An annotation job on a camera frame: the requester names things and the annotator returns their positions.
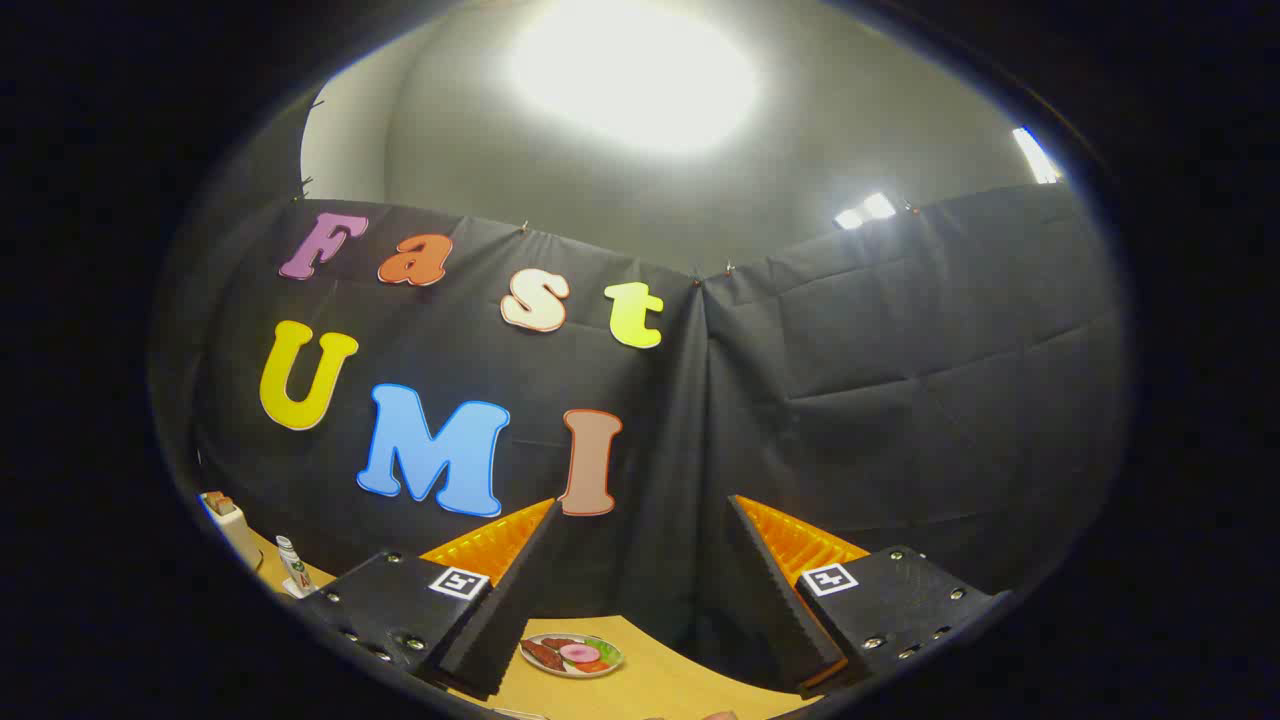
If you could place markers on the round ceiling light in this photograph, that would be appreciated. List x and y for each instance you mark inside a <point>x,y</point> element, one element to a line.
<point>635,70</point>

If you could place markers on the cream white toaster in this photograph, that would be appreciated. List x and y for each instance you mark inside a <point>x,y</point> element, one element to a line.
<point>237,532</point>

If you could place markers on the toast slice in toaster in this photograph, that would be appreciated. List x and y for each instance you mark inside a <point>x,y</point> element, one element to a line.
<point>218,501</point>

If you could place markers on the white plate with toy food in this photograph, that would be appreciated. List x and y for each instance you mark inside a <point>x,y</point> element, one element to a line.
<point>572,655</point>

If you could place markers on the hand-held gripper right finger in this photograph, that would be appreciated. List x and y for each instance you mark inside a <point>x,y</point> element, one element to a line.
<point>775,600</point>

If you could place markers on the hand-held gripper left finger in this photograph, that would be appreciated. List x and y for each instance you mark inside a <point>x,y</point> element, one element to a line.
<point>510,610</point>

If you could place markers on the white square coaster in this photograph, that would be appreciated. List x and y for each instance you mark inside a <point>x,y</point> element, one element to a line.
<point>300,590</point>

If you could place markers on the clear bottle with green label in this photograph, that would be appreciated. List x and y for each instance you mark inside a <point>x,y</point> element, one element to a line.
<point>293,562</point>

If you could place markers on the small ceiling light panel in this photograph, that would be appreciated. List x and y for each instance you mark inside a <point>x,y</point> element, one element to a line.
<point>866,210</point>
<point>1035,155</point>

